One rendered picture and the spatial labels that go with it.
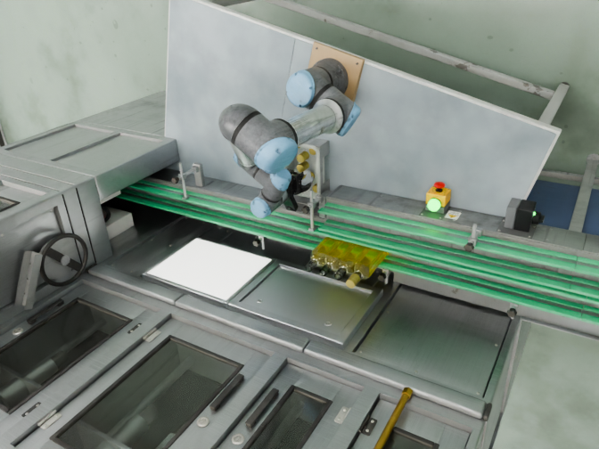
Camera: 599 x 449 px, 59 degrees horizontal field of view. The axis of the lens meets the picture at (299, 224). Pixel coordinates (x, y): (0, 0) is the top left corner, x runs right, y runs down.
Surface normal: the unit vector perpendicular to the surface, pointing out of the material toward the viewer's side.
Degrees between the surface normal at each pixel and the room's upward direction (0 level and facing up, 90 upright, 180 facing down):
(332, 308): 90
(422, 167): 0
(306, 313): 90
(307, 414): 90
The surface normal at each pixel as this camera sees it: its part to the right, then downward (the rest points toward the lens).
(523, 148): -0.50, 0.43
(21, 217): 0.86, 0.21
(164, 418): -0.04, -0.87
